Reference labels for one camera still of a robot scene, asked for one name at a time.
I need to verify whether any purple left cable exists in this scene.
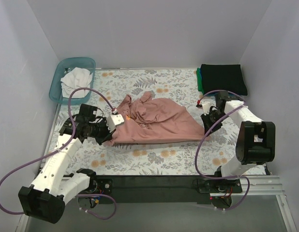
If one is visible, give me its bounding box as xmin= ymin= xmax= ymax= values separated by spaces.
xmin=0 ymin=87 xmax=117 ymax=220

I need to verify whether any white t shirt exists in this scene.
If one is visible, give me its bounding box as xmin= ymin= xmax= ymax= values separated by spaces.
xmin=60 ymin=67 xmax=93 ymax=98

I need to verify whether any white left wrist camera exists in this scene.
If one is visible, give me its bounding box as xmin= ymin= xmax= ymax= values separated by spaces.
xmin=106 ymin=109 xmax=125 ymax=132

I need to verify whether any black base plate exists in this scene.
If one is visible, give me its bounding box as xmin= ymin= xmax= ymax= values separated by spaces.
xmin=81 ymin=175 xmax=242 ymax=206

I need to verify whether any blue folded t shirt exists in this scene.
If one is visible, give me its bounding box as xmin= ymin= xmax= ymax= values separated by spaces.
xmin=202 ymin=91 xmax=219 ymax=98

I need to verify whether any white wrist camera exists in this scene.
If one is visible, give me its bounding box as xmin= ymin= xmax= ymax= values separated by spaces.
xmin=106 ymin=109 xmax=125 ymax=132
xmin=196 ymin=100 xmax=212 ymax=115

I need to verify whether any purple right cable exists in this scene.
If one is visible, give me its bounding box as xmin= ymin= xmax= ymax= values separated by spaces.
xmin=195 ymin=90 xmax=250 ymax=211

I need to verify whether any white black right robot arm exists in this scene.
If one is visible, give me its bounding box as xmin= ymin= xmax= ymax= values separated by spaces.
xmin=196 ymin=90 xmax=276 ymax=192

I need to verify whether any purple cable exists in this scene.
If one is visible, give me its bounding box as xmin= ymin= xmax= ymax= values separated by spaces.
xmin=195 ymin=90 xmax=250 ymax=211
xmin=0 ymin=87 xmax=117 ymax=220

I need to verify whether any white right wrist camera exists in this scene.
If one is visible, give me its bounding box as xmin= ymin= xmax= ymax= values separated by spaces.
xmin=196 ymin=100 xmax=212 ymax=115

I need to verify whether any pink t shirt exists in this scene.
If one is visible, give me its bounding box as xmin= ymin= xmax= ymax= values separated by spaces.
xmin=107 ymin=91 xmax=205 ymax=145

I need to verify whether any aluminium frame rail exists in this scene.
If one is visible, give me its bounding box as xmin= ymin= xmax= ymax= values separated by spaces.
xmin=16 ymin=175 xmax=297 ymax=232

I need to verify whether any black folded t shirt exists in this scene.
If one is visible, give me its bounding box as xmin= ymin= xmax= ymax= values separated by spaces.
xmin=200 ymin=64 xmax=248 ymax=96

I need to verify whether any teal plastic basket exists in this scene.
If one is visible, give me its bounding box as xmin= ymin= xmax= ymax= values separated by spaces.
xmin=49 ymin=57 xmax=96 ymax=105

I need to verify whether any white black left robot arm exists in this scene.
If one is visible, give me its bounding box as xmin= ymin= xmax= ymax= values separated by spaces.
xmin=18 ymin=104 xmax=124 ymax=224

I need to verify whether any green folded t shirt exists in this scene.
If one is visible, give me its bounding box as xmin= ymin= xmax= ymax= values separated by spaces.
xmin=196 ymin=68 xmax=204 ymax=93

